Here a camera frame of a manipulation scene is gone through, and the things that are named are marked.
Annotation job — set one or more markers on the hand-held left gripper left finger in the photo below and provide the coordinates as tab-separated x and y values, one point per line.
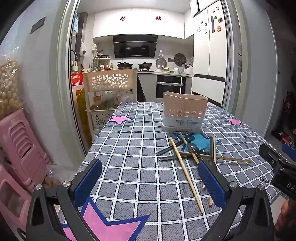
89	180

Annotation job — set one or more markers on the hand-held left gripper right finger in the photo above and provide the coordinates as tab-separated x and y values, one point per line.
211	183

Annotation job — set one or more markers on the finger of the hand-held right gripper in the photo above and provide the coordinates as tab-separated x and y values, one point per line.
271	154
290	151

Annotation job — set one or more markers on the dark teal plastic spoon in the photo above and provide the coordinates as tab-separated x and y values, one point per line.
168	149
173	157
211	148

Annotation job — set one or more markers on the beige plastic utensil holder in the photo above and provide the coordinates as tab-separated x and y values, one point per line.
185	106

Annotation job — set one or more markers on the person's right hand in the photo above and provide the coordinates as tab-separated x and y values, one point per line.
288	215

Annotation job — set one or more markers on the clear plastic bag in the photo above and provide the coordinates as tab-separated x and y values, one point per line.
55	176

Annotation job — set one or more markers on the red decoration clutter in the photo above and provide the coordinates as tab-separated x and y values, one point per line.
288	104

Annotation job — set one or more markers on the grey checked star tablecloth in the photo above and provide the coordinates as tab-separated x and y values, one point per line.
138	143

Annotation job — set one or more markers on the yellow oil container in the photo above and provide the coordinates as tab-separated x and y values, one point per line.
82	111

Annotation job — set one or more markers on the pink plastic stool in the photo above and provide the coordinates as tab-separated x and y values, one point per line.
11	204
20	143

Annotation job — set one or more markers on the plastic bags in trolley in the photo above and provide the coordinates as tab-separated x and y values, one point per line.
120	98

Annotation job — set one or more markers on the red plastic basket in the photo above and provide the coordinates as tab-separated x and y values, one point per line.
77	79

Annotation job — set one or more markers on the black built-in oven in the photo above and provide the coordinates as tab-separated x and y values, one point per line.
170	89

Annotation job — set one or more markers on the beige flower-cut storage trolley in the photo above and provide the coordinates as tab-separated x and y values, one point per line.
108	80

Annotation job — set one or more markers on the white refrigerator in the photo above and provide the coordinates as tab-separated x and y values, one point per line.
208	58

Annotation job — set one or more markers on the knife block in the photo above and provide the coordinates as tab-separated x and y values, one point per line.
75	66

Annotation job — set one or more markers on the white rice cooker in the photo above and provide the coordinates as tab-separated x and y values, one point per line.
188	69

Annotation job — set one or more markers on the white spice rack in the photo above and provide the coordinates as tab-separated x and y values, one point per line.
100	63

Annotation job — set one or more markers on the black wok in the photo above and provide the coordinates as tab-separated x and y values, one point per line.
124	65

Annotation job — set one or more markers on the clear bag of soybeans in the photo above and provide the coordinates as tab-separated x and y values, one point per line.
9	88

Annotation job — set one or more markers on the kitchen faucet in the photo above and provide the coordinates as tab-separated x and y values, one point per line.
74	55

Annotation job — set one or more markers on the dark round hanging pan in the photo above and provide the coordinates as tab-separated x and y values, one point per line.
180	59

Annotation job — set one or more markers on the black cooking pot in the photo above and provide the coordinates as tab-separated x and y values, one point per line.
145	66

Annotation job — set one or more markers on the white hanging bag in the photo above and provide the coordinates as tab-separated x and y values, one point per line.
82	49

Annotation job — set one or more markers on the group of fridge magnets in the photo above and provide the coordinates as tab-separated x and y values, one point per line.
218	29

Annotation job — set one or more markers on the black range hood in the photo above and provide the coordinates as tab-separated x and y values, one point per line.
135	47

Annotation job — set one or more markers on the dark wall switch panel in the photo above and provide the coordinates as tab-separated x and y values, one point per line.
37	26

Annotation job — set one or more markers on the white wall cabinets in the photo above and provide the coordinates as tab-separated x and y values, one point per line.
138	25

